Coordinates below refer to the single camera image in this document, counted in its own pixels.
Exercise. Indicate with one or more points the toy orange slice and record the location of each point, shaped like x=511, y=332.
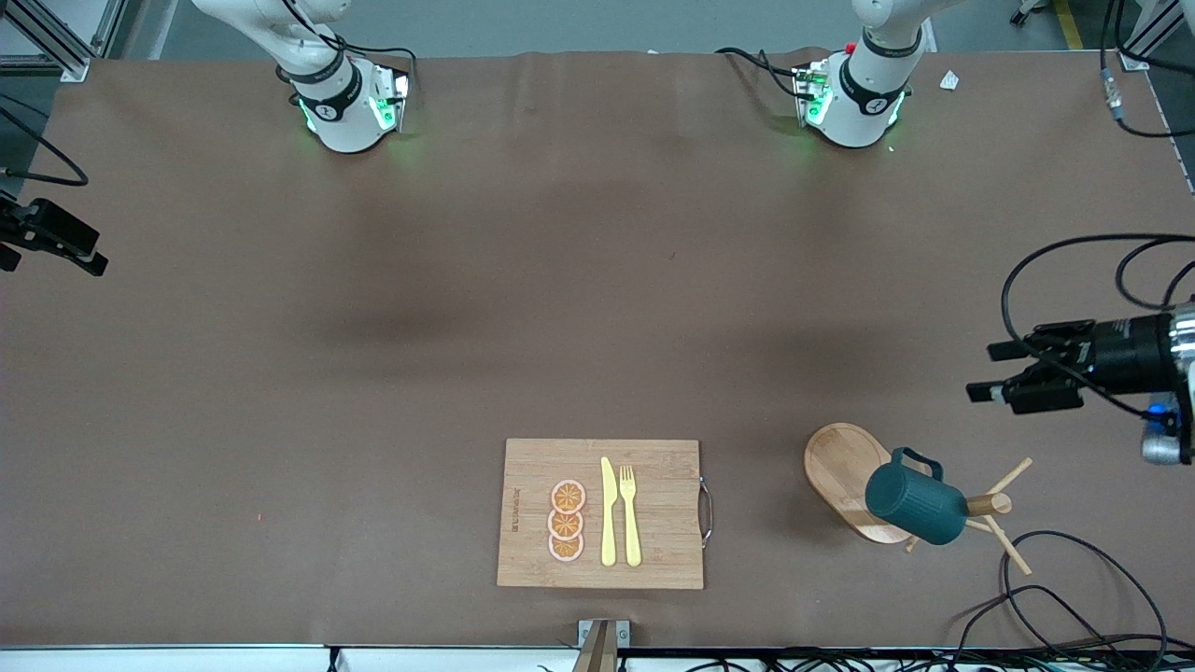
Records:
x=568, y=496

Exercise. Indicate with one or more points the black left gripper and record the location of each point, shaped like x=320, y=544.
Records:
x=1125, y=354

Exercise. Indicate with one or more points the bamboo cutting board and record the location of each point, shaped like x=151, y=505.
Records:
x=663, y=504

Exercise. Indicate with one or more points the green cup yellow inside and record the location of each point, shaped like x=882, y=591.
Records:
x=915, y=504

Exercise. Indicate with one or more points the yellow plastic fork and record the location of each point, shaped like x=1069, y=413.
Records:
x=632, y=532

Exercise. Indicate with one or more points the yellow plastic knife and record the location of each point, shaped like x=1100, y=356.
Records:
x=609, y=523

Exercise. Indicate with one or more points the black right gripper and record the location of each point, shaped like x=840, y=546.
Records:
x=54, y=230

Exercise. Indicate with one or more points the wooden cup rack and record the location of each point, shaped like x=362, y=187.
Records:
x=840, y=467

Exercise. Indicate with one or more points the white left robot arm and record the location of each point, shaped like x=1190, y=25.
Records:
x=873, y=103

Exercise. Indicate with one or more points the aluminium frame with diagonal brace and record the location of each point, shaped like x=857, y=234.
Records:
x=75, y=67

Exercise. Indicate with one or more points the aluminium camera mount post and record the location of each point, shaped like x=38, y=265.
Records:
x=597, y=653

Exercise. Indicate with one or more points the white paper scrap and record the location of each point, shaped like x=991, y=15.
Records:
x=949, y=80

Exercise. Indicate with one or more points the brown table cover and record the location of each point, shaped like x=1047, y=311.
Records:
x=560, y=280

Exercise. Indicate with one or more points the aluminium frame post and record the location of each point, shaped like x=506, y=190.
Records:
x=1148, y=33

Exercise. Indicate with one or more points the metal mounting bracket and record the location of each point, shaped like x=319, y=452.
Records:
x=624, y=635

